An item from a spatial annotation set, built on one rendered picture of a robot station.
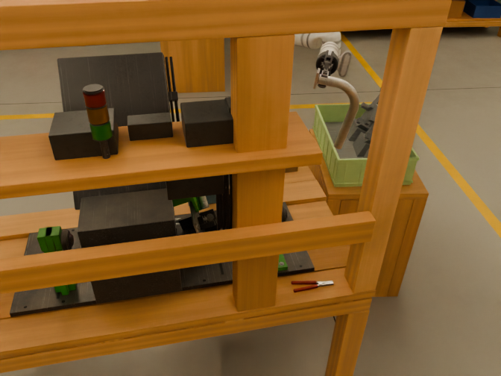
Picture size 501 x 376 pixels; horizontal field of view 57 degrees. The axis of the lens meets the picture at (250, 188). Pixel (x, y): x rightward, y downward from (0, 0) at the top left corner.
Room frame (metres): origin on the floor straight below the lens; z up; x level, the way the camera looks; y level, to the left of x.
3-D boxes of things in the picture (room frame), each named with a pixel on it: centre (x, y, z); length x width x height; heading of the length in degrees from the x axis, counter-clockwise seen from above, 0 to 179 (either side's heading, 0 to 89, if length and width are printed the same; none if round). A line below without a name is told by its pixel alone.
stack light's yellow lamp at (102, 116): (1.03, 0.38, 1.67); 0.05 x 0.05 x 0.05
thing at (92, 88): (1.03, 0.38, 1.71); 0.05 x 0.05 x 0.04
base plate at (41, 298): (1.35, 0.33, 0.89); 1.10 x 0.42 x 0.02; 103
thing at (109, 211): (1.19, 0.40, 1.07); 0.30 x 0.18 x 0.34; 103
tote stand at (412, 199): (2.23, -0.64, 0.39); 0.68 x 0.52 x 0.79; 3
